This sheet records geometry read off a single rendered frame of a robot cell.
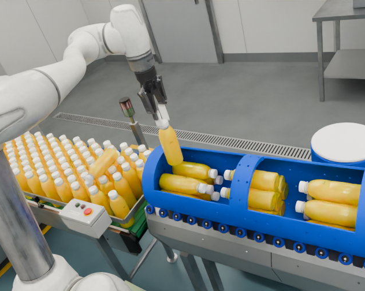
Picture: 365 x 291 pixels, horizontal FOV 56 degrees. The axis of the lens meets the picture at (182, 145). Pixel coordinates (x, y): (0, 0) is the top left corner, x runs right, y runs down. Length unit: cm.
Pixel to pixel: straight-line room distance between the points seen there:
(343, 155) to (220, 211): 59
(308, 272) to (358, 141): 60
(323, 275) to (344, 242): 24
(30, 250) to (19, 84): 46
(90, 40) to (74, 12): 540
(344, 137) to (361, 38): 292
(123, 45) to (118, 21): 7
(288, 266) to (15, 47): 523
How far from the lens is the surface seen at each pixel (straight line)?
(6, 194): 92
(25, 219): 97
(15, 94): 73
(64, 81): 83
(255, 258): 145
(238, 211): 125
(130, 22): 115
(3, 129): 71
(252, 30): 485
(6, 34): 589
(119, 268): 185
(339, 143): 164
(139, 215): 171
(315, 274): 140
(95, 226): 153
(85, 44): 118
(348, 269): 134
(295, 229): 120
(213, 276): 219
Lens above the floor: 204
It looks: 34 degrees down
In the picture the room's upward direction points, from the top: 19 degrees counter-clockwise
